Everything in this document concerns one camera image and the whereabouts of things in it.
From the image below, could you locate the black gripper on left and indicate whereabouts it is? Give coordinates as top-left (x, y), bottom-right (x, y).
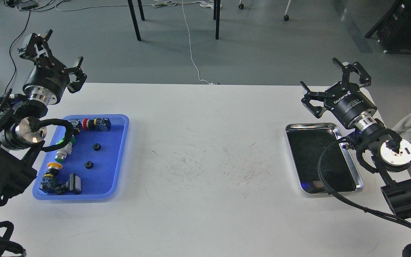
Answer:
top-left (18, 30), bottom-right (87, 105)

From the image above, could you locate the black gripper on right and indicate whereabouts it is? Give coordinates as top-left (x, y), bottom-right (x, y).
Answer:
top-left (300, 57), bottom-right (378, 130)

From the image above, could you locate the small black gear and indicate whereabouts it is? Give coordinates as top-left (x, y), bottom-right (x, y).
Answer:
top-left (92, 143), bottom-right (101, 151)
top-left (84, 161), bottom-right (93, 169)

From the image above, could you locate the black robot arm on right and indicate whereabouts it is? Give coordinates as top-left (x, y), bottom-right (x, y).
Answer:
top-left (300, 57), bottom-right (411, 257)

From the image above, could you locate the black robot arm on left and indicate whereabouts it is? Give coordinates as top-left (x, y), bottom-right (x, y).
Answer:
top-left (0, 30), bottom-right (87, 257)

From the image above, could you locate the silver metal tray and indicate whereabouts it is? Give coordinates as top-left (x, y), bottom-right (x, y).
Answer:
top-left (285, 122), bottom-right (364, 197)

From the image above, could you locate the blue plastic tray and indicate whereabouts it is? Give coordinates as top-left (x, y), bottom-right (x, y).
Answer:
top-left (32, 114), bottom-right (130, 201)

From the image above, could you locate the red emergency stop button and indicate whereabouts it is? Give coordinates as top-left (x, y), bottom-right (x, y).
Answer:
top-left (82, 117), bottom-right (111, 132)

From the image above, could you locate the black cabinet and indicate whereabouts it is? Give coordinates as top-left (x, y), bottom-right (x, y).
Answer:
top-left (365, 0), bottom-right (411, 54)

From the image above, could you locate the black table leg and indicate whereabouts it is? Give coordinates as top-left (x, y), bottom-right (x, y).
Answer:
top-left (213, 0), bottom-right (221, 40)
top-left (127, 0), bottom-right (142, 42)

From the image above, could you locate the black square push button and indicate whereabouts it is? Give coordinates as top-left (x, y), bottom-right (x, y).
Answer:
top-left (55, 173), bottom-right (82, 194)

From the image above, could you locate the black cable on floor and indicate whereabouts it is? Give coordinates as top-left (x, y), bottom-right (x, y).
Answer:
top-left (9, 10), bottom-right (31, 94)

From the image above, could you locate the green selector switch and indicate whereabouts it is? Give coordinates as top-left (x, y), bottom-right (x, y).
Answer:
top-left (68, 119), bottom-right (82, 145)

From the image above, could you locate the green push button switch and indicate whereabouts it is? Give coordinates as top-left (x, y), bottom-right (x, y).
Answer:
top-left (54, 136), bottom-right (76, 163)

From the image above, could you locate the yellow push button switch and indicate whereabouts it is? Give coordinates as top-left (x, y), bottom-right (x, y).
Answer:
top-left (39, 162), bottom-right (63, 193)

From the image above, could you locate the white cable on floor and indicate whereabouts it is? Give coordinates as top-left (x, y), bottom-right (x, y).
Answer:
top-left (153, 0), bottom-right (222, 85)

